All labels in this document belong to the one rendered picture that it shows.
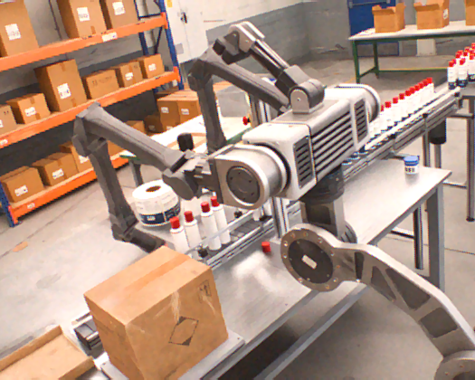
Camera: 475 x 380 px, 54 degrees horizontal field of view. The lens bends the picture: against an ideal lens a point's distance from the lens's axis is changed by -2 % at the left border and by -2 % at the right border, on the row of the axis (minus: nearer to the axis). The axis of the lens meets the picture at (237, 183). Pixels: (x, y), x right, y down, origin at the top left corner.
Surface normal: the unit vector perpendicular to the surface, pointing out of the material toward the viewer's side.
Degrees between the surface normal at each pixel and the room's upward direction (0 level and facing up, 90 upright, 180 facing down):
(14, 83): 90
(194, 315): 90
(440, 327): 90
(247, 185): 90
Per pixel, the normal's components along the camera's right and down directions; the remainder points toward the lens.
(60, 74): 0.75, 0.11
